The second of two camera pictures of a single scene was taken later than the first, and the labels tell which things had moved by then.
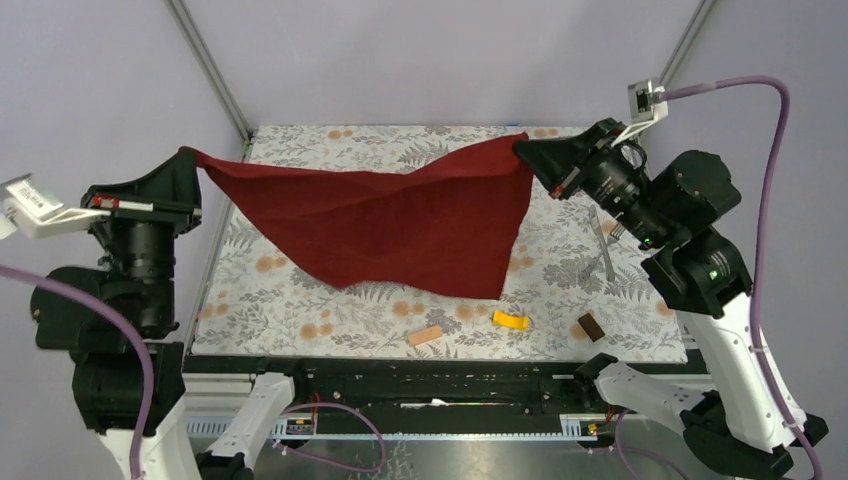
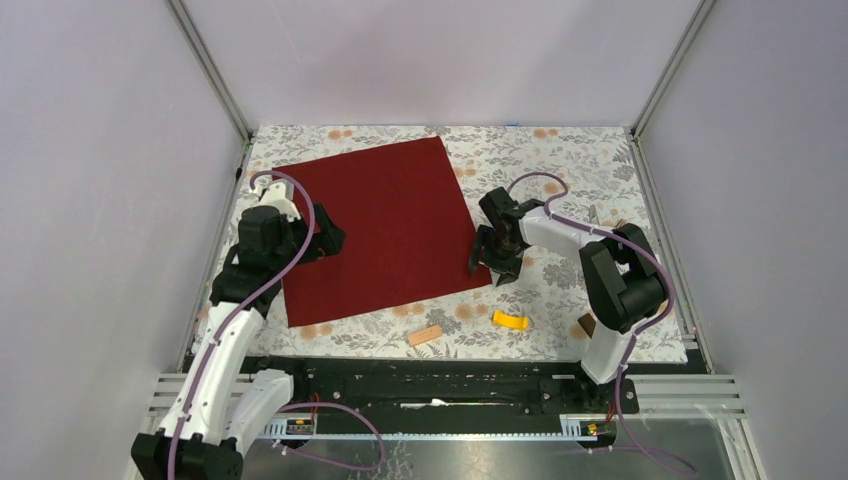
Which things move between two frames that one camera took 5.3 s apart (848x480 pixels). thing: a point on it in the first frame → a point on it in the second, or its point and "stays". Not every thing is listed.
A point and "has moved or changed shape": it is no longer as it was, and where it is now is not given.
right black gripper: [555, 160] → [508, 269]
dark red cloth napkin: [447, 228] has moved or changed shape
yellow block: [517, 322] stays
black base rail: [418, 386] stays
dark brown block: [591, 327] stays
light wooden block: [425, 334] stays
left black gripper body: [140, 218] → [294, 238]
